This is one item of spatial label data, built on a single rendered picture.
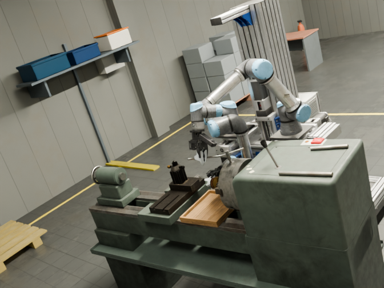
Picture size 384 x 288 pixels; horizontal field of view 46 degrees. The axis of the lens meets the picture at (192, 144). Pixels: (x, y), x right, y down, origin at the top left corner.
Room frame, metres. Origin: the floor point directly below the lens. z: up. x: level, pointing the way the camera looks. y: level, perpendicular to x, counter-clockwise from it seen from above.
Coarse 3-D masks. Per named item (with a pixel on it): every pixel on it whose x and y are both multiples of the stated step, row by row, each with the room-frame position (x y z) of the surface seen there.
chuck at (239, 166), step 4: (240, 160) 2.47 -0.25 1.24; (244, 160) 2.46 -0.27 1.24; (248, 160) 2.48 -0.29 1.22; (240, 164) 2.42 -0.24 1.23; (244, 164) 2.44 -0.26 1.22; (236, 168) 2.41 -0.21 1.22; (240, 168) 2.40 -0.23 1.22; (236, 172) 2.38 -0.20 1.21; (232, 176) 2.38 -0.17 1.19; (232, 180) 2.37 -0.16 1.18; (232, 184) 2.35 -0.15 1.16; (232, 188) 2.35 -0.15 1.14; (232, 192) 2.34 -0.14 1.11; (232, 196) 2.34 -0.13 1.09; (236, 200) 2.33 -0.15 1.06; (236, 204) 2.35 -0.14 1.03
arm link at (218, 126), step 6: (204, 120) 3.17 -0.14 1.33; (210, 120) 2.82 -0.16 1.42; (216, 120) 2.79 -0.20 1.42; (222, 120) 2.77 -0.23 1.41; (228, 120) 2.76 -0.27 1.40; (210, 126) 2.77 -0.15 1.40; (216, 126) 2.75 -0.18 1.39; (222, 126) 2.75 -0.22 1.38; (228, 126) 2.75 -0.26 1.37; (210, 132) 2.81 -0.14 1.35; (216, 132) 2.75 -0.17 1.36; (222, 132) 2.75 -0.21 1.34; (228, 132) 2.76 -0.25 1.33
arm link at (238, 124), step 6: (234, 114) 2.80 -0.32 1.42; (234, 120) 2.76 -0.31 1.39; (240, 120) 2.77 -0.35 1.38; (234, 126) 2.75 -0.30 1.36; (240, 126) 2.75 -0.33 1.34; (246, 126) 2.78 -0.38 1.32; (234, 132) 2.80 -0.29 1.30; (240, 132) 2.76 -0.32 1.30; (246, 132) 2.77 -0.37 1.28; (240, 138) 2.78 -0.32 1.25; (246, 138) 2.79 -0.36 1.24; (240, 144) 2.80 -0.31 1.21; (246, 144) 2.78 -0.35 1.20; (246, 150) 2.79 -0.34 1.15; (246, 156) 2.79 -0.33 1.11; (252, 156) 2.81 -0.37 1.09
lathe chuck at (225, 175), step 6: (228, 162) 2.49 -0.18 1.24; (234, 162) 2.47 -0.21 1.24; (222, 168) 2.47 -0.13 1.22; (228, 168) 2.44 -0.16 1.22; (222, 174) 2.43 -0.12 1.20; (228, 174) 2.41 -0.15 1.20; (222, 180) 2.41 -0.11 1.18; (228, 180) 2.38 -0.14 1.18; (222, 186) 2.39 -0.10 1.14; (228, 186) 2.37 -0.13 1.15; (228, 192) 2.36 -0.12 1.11; (222, 198) 2.40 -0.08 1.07; (228, 198) 2.37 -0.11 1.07; (228, 204) 2.39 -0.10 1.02; (234, 204) 2.35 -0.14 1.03
